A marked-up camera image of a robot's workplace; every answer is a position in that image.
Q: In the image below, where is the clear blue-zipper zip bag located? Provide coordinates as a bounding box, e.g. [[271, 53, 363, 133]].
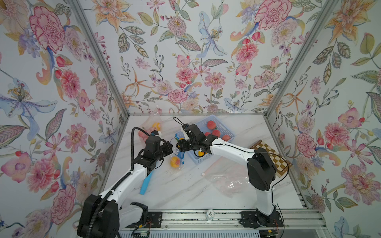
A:
[[169, 135, 185, 172]]

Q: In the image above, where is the clear pink-zipper zip bag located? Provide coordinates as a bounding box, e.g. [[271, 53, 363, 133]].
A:
[[140, 107, 163, 134]]

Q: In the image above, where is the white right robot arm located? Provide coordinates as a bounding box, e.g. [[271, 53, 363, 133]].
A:
[[176, 124, 276, 217]]

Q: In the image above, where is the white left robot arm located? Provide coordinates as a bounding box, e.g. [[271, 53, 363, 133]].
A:
[[77, 135, 173, 238]]

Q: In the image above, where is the pink peach in basket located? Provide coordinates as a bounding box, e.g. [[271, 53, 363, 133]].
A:
[[207, 121, 217, 130]]

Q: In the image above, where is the red peach with green stem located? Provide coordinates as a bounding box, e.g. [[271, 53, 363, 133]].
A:
[[212, 130, 221, 137]]

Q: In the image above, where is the crumpled clear pink bag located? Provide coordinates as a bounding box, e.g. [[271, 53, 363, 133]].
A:
[[202, 157, 250, 197]]

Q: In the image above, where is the light blue perforated basket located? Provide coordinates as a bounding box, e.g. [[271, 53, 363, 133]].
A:
[[174, 115, 235, 164]]

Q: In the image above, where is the blue toy microphone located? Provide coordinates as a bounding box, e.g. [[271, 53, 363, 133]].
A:
[[140, 172, 153, 195]]

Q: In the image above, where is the wooden chessboard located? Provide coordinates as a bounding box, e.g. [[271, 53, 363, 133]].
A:
[[251, 140, 292, 178]]

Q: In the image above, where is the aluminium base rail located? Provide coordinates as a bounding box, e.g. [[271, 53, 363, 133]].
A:
[[118, 209, 330, 238]]

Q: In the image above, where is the black corrugated cable hose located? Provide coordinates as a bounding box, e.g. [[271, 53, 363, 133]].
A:
[[84, 127, 151, 238]]

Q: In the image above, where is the aluminium left corner post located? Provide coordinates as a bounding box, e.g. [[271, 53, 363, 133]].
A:
[[68, 0, 130, 119]]

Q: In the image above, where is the aluminium corner post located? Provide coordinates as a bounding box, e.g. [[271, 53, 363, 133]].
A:
[[68, 0, 130, 119], [264, 0, 336, 119]]

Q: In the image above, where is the aluminium right corner post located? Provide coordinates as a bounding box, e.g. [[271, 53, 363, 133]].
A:
[[264, 0, 336, 119]]

